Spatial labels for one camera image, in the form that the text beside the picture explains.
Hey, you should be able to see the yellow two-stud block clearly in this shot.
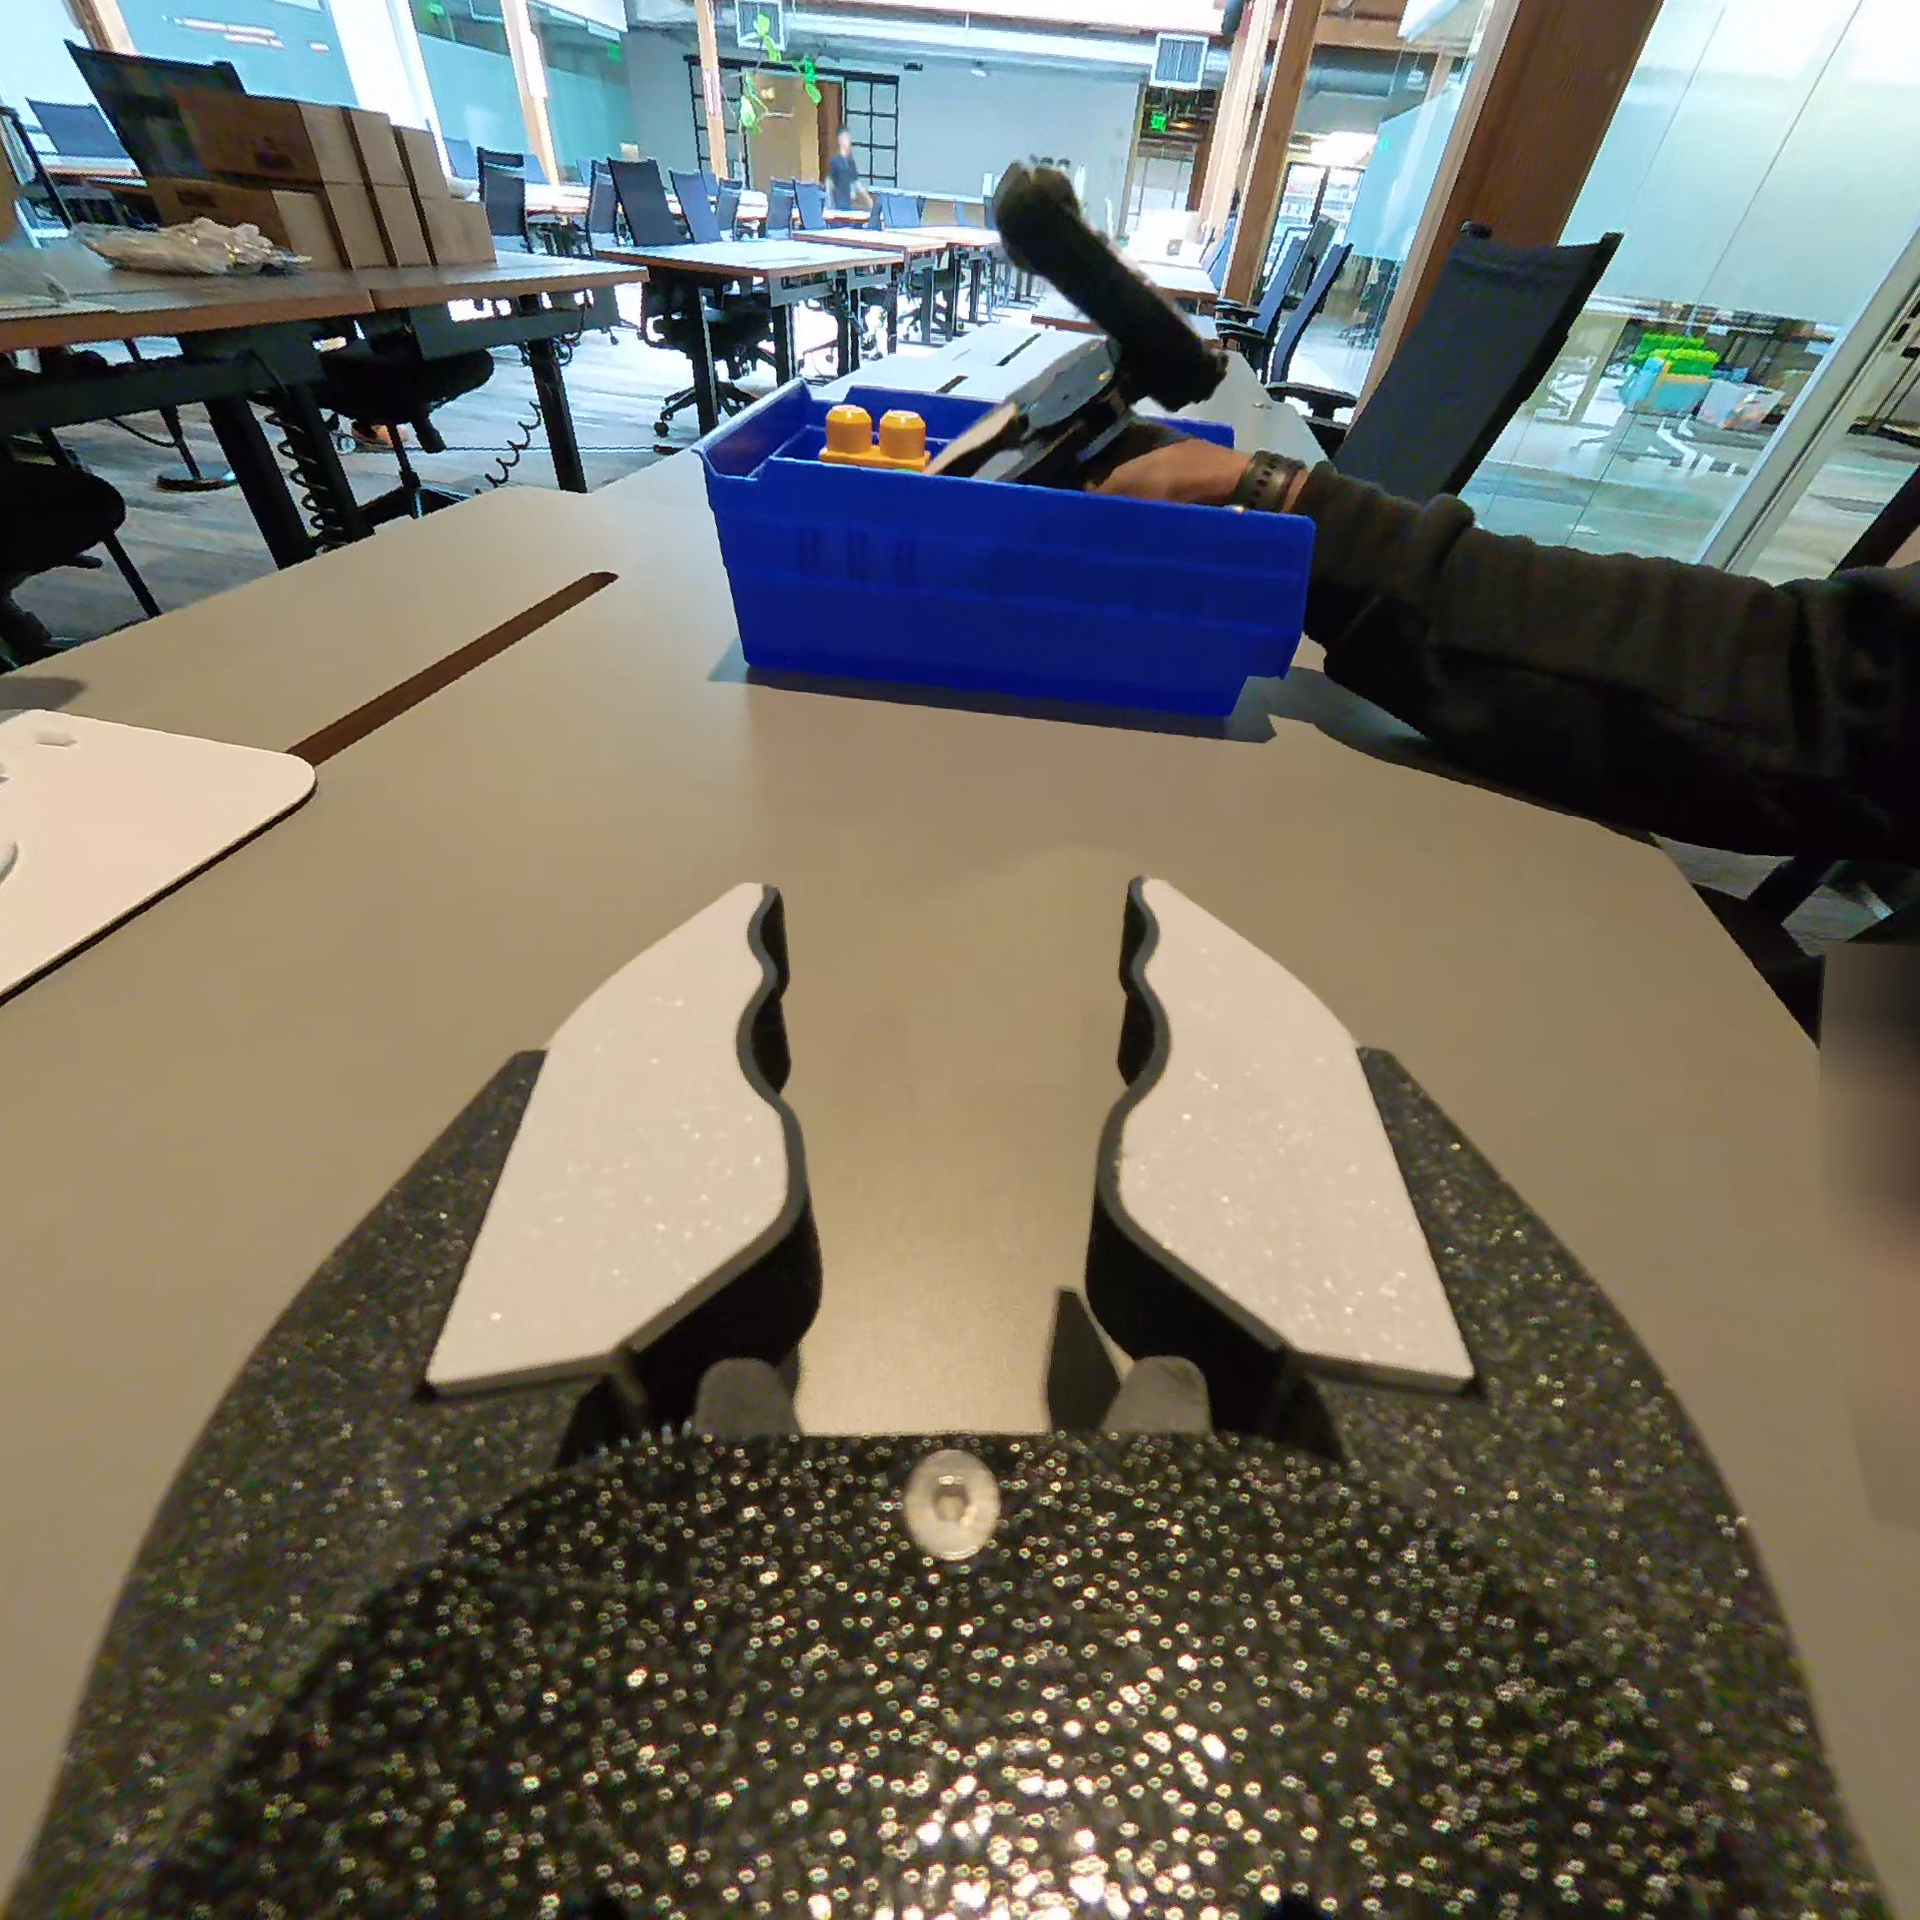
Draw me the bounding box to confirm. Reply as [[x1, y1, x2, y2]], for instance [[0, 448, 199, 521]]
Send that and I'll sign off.
[[816, 405, 932, 473]]

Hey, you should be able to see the wooden pillar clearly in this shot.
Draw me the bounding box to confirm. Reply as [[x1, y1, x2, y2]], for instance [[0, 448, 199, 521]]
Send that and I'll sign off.
[[1400, 0, 1665, 368]]

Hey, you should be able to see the wooden desk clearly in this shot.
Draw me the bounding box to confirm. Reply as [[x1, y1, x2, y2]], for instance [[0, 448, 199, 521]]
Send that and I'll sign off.
[[0, 246, 648, 548]]

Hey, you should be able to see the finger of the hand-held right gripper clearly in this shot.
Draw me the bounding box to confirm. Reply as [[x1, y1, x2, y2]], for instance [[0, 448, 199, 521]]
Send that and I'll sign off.
[[921, 394, 1051, 482], [975, 337, 1121, 436]]

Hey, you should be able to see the black mesh chair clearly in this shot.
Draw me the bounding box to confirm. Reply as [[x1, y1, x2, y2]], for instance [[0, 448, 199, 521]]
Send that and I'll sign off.
[[1275, 224, 1625, 505]]

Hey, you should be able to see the green plant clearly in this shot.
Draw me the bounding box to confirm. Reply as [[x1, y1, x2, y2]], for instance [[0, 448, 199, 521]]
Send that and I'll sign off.
[[732, 11, 827, 138]]

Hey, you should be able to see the row of black office chairs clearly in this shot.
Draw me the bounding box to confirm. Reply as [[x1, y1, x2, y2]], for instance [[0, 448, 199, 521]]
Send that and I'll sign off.
[[435, 142, 1022, 436]]

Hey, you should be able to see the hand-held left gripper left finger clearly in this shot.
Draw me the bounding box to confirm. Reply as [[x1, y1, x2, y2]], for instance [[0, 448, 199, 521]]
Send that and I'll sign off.
[[422, 882, 825, 1402]]

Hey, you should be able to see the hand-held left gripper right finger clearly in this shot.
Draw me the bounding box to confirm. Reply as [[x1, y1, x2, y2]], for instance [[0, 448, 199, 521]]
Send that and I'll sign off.
[[1092, 877, 1478, 1389]]

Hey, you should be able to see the clear plastic bag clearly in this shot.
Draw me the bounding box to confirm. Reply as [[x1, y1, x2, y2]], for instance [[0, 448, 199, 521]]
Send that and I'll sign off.
[[71, 218, 313, 278]]

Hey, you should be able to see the blue plastic bin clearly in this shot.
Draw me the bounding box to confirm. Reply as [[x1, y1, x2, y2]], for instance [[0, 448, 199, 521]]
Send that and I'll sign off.
[[697, 380, 1318, 720]]

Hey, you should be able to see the white stand base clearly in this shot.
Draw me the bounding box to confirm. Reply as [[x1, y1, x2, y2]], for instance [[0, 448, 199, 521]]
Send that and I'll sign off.
[[0, 709, 319, 1000]]

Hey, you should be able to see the stack of colourful bins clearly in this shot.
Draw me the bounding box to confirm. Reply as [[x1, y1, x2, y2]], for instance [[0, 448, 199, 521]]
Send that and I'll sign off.
[[1621, 330, 1795, 430]]

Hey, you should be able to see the person's right hand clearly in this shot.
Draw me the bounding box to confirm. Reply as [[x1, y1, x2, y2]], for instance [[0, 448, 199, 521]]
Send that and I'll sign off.
[[1084, 442, 1251, 515]]

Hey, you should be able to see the person's right forearm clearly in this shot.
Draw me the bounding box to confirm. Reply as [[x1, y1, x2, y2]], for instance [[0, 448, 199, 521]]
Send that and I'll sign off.
[[1295, 462, 1920, 869]]

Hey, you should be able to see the black laptop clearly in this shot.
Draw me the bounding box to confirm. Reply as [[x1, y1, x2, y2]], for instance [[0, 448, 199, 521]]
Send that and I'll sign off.
[[65, 41, 245, 169]]

